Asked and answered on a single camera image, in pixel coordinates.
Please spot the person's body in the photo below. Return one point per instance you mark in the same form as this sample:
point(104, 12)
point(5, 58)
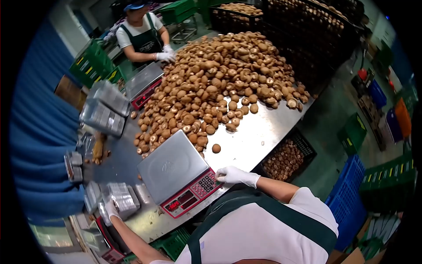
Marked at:
point(257, 231)

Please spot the person's left hand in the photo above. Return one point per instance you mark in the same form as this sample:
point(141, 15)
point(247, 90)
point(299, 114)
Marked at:
point(112, 210)

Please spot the person's right fingers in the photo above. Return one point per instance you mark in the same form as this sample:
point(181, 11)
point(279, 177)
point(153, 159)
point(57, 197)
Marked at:
point(223, 175)

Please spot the stack of clear plastic trays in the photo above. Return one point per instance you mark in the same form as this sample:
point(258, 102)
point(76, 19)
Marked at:
point(110, 97)
point(123, 198)
point(92, 196)
point(102, 117)
point(73, 166)

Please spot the stack of blue crates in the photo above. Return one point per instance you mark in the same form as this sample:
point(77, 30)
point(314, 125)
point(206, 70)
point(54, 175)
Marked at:
point(347, 198)

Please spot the row of green crates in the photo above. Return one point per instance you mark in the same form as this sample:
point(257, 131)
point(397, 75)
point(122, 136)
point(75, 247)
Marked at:
point(389, 184)

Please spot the stack of green crates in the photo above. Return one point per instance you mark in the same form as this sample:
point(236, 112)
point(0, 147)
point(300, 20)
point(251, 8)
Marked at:
point(92, 64)

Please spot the brown cardboard box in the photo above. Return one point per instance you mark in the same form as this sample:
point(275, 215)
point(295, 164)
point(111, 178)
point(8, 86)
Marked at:
point(69, 92)

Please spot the person's right hand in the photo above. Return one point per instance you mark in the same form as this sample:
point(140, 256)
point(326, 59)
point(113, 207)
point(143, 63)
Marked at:
point(239, 175)

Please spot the metal stool frame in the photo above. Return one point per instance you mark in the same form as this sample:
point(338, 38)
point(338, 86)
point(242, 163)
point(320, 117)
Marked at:
point(184, 29)

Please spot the person's left fingers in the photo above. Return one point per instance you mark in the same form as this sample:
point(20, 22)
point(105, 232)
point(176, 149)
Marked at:
point(108, 206)

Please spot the stack of black mushroom crates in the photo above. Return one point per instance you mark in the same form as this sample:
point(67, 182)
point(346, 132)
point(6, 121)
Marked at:
point(296, 29)

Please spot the orange plastic container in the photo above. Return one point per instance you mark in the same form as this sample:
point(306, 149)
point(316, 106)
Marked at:
point(403, 117)

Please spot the green plastic crate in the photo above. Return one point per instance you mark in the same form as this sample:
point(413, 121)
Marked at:
point(178, 10)
point(352, 133)
point(173, 242)

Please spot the blue curtain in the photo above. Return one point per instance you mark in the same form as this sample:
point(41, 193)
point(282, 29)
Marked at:
point(43, 132)

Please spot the single brown mushroom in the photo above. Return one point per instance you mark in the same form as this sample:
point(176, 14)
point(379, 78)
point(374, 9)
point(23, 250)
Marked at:
point(216, 148)

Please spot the blue plastic container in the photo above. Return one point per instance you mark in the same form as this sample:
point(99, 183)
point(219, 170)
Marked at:
point(394, 125)
point(377, 94)

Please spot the red scale with steel platform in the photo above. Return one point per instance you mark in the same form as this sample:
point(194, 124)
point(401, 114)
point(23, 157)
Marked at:
point(171, 165)
point(141, 79)

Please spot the packed tray of mushrooms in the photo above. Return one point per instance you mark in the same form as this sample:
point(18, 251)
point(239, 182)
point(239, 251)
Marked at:
point(98, 148)

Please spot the black crate of mushrooms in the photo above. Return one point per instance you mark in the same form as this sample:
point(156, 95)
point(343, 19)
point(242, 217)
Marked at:
point(283, 161)

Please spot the pile of brown mushrooms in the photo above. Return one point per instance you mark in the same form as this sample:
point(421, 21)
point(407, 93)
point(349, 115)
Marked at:
point(214, 76)

